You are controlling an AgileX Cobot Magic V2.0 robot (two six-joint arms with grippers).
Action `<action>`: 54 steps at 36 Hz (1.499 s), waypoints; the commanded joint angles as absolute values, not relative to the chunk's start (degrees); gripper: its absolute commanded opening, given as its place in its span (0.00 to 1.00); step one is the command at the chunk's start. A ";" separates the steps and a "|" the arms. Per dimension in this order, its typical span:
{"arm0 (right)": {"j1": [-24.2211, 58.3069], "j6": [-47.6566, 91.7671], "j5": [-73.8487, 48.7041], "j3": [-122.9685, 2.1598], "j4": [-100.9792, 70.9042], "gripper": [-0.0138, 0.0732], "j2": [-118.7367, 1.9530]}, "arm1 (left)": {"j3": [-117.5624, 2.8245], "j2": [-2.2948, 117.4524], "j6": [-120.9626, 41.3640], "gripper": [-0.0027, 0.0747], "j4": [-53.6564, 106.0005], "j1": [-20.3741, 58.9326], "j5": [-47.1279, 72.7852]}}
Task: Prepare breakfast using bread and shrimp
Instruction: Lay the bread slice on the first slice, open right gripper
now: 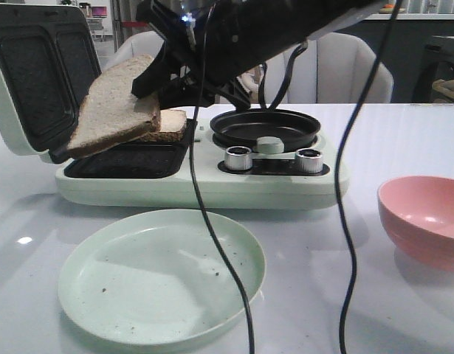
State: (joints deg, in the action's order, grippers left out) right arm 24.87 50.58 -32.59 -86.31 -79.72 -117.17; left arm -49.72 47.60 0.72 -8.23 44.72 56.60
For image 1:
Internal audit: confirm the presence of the right grey upholstered chair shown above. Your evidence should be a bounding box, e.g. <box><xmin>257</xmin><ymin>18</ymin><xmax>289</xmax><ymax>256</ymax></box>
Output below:
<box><xmin>264</xmin><ymin>32</ymin><xmax>393</xmax><ymax>105</ymax></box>

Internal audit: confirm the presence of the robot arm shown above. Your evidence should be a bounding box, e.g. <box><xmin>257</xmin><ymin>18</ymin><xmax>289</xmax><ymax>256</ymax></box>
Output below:
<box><xmin>131</xmin><ymin>1</ymin><xmax>384</xmax><ymax>111</ymax></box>

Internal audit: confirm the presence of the white bread slice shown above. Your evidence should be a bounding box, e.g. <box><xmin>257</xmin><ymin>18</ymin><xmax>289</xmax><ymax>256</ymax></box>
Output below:
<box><xmin>134</xmin><ymin>109</ymin><xmax>187</xmax><ymax>142</ymax></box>
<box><xmin>66</xmin><ymin>54</ymin><xmax>161</xmax><ymax>159</ymax></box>

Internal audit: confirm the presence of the left silver control knob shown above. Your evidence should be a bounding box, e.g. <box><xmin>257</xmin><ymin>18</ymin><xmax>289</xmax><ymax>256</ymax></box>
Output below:
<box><xmin>224</xmin><ymin>146</ymin><xmax>253</xmax><ymax>171</ymax></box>

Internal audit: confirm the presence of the dark appliance at right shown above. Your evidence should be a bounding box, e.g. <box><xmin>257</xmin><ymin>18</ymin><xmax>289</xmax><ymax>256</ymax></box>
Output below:
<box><xmin>412</xmin><ymin>35</ymin><xmax>454</xmax><ymax>103</ymax></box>

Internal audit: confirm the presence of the grey upholstered chair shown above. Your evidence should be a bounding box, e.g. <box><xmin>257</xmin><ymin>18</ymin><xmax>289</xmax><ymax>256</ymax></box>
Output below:
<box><xmin>264</xmin><ymin>32</ymin><xmax>393</xmax><ymax>105</ymax></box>
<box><xmin>103</xmin><ymin>31</ymin><xmax>164</xmax><ymax>71</ymax></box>

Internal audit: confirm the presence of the left grey upholstered chair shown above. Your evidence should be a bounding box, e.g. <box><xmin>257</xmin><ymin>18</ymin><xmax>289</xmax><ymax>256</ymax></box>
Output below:
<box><xmin>103</xmin><ymin>31</ymin><xmax>164</xmax><ymax>71</ymax></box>

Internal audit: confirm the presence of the pink plastic bowl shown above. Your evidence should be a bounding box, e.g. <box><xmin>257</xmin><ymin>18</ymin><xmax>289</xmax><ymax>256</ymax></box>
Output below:
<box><xmin>377</xmin><ymin>176</ymin><xmax>454</xmax><ymax>272</ymax></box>

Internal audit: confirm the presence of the dark counter with white top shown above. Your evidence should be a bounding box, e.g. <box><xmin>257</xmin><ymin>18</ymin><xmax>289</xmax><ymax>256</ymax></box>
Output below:
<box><xmin>359</xmin><ymin>13</ymin><xmax>454</xmax><ymax>104</ymax></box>

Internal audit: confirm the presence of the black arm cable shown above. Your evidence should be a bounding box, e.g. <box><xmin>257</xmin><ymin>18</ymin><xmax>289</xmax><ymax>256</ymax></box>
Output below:
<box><xmin>182</xmin><ymin>0</ymin><xmax>256</xmax><ymax>354</ymax></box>

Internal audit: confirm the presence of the mint green round plate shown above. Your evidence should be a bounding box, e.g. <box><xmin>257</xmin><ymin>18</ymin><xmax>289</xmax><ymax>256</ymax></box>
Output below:
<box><xmin>58</xmin><ymin>209</ymin><xmax>266</xmax><ymax>353</ymax></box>

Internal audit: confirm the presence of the mint green breakfast maker base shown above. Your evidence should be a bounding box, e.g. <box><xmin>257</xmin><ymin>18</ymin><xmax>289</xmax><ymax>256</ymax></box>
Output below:
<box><xmin>55</xmin><ymin>118</ymin><xmax>337</xmax><ymax>210</ymax></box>

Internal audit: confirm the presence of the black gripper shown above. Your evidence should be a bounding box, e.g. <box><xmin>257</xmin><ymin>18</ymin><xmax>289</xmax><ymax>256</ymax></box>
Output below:
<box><xmin>131</xmin><ymin>1</ymin><xmax>308</xmax><ymax>110</ymax></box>

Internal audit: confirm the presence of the right silver control knob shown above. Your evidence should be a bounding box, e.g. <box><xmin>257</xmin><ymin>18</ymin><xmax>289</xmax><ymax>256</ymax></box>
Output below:
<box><xmin>295</xmin><ymin>148</ymin><xmax>323</xmax><ymax>174</ymax></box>

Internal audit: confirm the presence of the mint green sandwich maker lid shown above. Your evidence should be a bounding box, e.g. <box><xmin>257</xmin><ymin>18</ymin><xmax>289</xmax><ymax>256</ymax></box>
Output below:
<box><xmin>0</xmin><ymin>3</ymin><xmax>101</xmax><ymax>164</ymax></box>

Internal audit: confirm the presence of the black round frying pan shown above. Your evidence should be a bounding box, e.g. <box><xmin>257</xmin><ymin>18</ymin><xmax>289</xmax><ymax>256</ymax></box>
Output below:
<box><xmin>210</xmin><ymin>108</ymin><xmax>321</xmax><ymax>152</ymax></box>

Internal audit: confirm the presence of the silver control knob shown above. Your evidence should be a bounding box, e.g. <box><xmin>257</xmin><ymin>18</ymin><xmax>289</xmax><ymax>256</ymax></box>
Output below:
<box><xmin>295</xmin><ymin>148</ymin><xmax>323</xmax><ymax>174</ymax></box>
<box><xmin>224</xmin><ymin>146</ymin><xmax>253</xmax><ymax>171</ymax></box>

